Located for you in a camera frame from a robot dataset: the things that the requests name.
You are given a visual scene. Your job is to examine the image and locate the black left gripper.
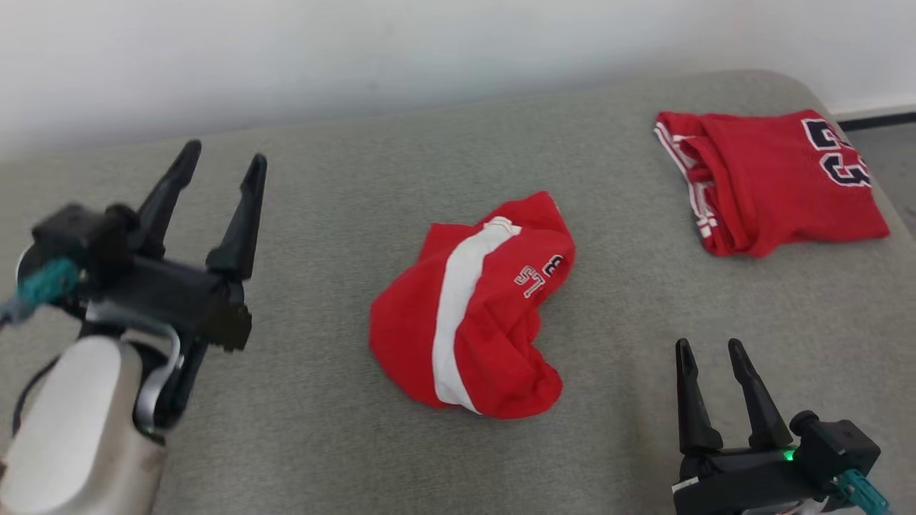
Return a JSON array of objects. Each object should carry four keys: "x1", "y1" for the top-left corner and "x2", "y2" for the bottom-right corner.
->
[{"x1": 86, "y1": 139, "x2": 268, "y2": 431}]

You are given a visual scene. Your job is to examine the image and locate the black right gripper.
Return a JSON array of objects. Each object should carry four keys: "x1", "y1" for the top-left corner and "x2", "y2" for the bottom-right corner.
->
[{"x1": 671, "y1": 338, "x2": 846, "y2": 515}]

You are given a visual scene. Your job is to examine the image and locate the red and white jersey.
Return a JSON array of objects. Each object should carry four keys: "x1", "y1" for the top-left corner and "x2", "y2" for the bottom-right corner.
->
[{"x1": 653, "y1": 109, "x2": 891, "y2": 258}]

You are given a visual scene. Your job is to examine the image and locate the red shorts with white stripe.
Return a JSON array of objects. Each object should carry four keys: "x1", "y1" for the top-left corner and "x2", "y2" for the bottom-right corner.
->
[{"x1": 369, "y1": 190, "x2": 577, "y2": 420}]

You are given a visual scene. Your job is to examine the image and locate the teal-plug right camera cable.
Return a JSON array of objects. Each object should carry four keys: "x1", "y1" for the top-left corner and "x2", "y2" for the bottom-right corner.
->
[{"x1": 834, "y1": 469, "x2": 892, "y2": 515}]

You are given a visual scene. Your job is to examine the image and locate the teal-plug camera cable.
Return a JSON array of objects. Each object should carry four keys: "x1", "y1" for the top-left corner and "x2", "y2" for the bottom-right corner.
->
[
  {"x1": 834, "y1": 469, "x2": 892, "y2": 515},
  {"x1": 0, "y1": 257, "x2": 81, "y2": 324}
]

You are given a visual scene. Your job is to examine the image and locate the teal-plug left camera cable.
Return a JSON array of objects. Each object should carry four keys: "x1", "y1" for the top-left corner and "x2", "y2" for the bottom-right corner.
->
[{"x1": 0, "y1": 257, "x2": 81, "y2": 324}]

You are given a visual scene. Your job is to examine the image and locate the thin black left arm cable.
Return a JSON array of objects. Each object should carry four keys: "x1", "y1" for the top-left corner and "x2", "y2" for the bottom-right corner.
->
[{"x1": 10, "y1": 354, "x2": 59, "y2": 438}]

